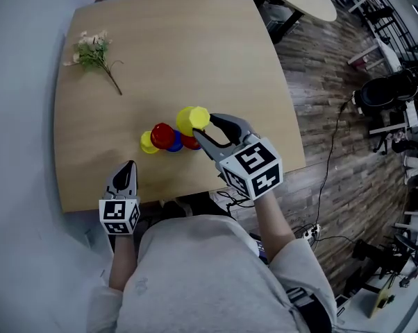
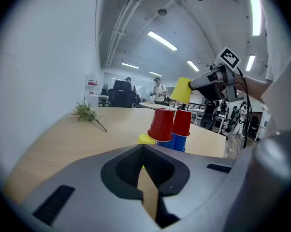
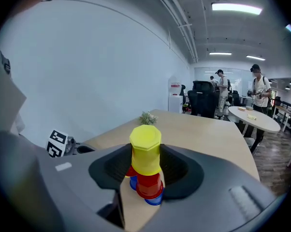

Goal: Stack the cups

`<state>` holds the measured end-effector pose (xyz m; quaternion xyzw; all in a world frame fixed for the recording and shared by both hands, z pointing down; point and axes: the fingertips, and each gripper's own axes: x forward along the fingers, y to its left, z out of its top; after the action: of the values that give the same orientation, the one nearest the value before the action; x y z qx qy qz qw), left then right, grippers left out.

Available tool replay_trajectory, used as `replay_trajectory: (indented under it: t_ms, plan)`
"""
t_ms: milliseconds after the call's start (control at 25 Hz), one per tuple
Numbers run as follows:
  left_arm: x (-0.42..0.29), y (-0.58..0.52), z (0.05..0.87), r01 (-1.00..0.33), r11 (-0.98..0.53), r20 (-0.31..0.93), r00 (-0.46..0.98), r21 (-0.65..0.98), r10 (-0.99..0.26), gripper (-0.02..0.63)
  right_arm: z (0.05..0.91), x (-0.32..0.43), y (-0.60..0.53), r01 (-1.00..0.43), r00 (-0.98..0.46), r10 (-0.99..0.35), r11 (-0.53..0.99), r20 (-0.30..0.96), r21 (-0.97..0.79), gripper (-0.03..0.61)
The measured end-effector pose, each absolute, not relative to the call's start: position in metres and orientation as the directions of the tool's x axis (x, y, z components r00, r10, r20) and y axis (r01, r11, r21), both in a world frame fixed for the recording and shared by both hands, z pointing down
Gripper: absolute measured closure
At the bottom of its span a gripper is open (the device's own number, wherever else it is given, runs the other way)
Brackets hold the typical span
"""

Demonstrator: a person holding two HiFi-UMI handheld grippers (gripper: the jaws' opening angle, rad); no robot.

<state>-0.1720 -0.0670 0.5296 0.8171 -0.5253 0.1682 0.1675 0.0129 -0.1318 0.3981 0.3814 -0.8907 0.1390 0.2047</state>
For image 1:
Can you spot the white desk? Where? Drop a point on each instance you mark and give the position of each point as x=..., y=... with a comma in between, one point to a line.
x=382, y=50

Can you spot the tan wooden board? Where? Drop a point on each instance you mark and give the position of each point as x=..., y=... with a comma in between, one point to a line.
x=382, y=298

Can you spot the person's grey shirt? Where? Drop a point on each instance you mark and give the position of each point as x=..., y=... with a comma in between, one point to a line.
x=202, y=283

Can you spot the black stroller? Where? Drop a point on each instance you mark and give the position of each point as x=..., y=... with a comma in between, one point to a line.
x=382, y=95

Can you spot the blue paper cup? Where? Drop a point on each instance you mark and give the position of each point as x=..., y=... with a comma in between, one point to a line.
x=177, y=146

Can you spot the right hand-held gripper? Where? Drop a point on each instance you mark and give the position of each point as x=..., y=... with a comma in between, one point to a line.
x=254, y=165

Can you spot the black railing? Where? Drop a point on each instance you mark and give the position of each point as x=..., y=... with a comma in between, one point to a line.
x=393, y=19

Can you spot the person's right forearm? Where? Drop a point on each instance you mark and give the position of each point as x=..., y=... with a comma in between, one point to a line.
x=275, y=227

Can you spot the white power strip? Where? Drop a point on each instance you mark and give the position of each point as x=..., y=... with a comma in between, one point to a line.
x=311, y=232

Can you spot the person's left forearm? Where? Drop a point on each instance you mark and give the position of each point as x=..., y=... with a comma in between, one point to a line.
x=120, y=262

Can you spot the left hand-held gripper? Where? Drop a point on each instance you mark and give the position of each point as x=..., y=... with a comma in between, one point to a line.
x=118, y=215

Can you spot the yellow paper cup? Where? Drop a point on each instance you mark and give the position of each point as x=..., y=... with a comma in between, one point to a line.
x=193, y=118
x=146, y=145

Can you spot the red paper cup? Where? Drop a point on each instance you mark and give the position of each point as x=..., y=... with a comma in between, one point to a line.
x=191, y=143
x=162, y=135

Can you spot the artificial flower sprig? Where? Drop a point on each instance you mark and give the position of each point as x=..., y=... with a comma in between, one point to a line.
x=91, y=52

